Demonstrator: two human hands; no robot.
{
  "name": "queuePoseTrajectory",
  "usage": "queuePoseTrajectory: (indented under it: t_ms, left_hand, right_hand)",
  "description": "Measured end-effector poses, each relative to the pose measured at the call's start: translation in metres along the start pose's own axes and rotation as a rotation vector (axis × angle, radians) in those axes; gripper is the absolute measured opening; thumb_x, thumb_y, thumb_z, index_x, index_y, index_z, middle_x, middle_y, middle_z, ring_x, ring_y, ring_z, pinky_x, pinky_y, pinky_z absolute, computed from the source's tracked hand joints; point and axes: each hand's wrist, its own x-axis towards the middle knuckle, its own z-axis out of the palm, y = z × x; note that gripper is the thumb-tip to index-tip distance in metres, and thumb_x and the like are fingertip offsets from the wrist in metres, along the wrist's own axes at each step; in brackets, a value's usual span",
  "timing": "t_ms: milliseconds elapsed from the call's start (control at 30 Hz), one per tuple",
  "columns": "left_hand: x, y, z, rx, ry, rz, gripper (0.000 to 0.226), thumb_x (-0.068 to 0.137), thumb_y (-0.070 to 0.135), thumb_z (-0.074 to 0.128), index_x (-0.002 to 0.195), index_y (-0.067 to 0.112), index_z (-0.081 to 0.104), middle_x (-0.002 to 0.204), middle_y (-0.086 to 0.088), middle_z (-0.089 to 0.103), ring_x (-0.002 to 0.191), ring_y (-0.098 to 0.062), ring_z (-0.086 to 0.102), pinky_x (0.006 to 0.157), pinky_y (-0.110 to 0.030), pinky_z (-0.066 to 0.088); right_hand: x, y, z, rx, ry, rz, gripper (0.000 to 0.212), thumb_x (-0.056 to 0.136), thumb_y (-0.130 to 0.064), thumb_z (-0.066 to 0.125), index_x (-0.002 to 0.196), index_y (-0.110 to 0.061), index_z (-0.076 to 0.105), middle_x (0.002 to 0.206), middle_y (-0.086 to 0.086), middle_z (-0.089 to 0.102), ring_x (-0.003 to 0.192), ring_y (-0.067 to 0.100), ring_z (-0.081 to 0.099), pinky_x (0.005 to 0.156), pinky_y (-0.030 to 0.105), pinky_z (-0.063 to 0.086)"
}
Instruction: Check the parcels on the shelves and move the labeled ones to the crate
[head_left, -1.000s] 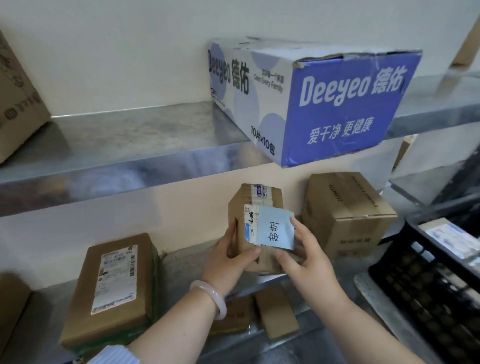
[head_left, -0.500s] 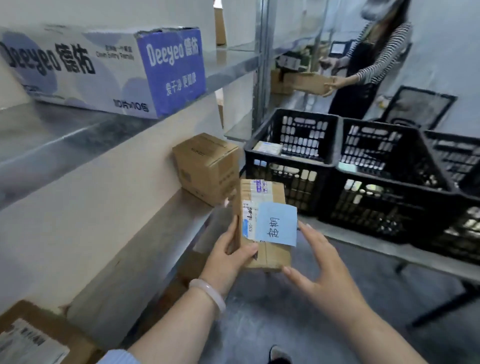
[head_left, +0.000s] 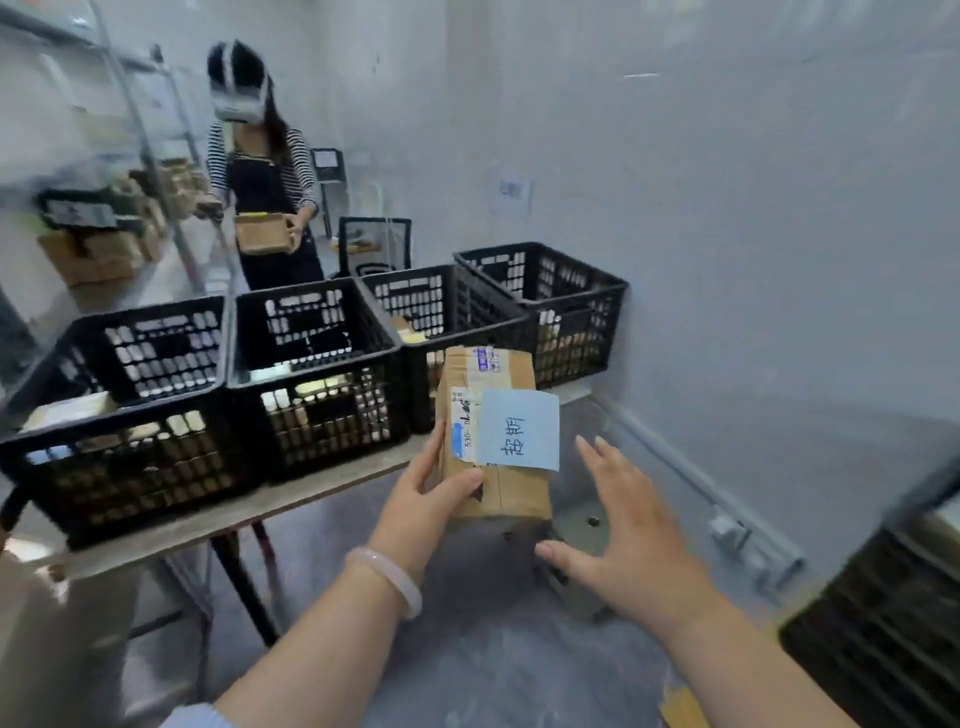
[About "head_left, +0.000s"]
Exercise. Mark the white paper sign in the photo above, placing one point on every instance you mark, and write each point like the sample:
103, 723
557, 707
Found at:
516, 195

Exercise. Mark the light blue striped sleeve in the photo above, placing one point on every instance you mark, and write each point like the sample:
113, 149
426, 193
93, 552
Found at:
195, 718

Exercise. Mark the cardboard box blue tape note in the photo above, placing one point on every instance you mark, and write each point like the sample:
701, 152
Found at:
510, 495

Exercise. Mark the grey metal floor plate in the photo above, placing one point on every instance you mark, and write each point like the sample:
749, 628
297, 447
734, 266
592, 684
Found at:
574, 525

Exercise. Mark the person's left forearm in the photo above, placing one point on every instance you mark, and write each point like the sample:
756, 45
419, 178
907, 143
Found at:
315, 660

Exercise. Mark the white wall pipe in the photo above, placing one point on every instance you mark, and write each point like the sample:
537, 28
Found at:
675, 459

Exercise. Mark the white wall socket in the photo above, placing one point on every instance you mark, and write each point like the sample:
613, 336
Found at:
729, 532

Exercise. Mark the person's right hand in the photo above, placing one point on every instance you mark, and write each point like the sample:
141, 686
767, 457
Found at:
652, 562

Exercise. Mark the white headset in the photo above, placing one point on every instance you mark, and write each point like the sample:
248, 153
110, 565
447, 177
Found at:
240, 105

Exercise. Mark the black frame chair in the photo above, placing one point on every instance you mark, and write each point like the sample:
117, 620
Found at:
328, 181

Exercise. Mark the person's left hand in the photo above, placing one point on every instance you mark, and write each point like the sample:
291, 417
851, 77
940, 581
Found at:
412, 517

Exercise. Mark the plain brown cardboard box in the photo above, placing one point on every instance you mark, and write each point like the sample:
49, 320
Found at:
262, 234

